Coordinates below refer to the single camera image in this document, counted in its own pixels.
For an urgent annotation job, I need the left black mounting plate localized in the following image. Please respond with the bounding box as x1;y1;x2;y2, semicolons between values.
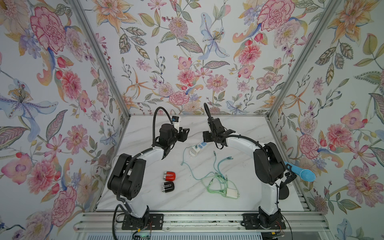
122;214;164;231

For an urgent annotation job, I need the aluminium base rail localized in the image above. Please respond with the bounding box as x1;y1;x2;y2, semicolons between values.
74;212;330;233

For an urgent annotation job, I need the black mounting plate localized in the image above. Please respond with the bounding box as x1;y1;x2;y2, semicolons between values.
122;214;164;231
241;210;286;230

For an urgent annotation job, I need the red electric shaver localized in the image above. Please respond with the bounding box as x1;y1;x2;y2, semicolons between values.
163;171;176;182

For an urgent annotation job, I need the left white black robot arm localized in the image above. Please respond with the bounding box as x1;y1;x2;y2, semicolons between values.
107;107;190;240

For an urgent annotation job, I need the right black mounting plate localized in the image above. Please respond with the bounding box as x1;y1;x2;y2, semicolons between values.
241;210;286;230

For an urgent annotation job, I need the white charger teal cable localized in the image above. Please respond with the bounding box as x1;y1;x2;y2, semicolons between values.
180;143;235;182

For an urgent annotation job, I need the black electric shaver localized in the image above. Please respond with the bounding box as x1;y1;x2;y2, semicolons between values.
162;182;175;193

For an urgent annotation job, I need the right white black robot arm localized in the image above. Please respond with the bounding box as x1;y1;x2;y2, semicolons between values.
203;103;290;231

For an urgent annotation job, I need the blue microphone on stand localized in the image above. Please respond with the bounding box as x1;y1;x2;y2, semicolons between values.
279;162;316;200

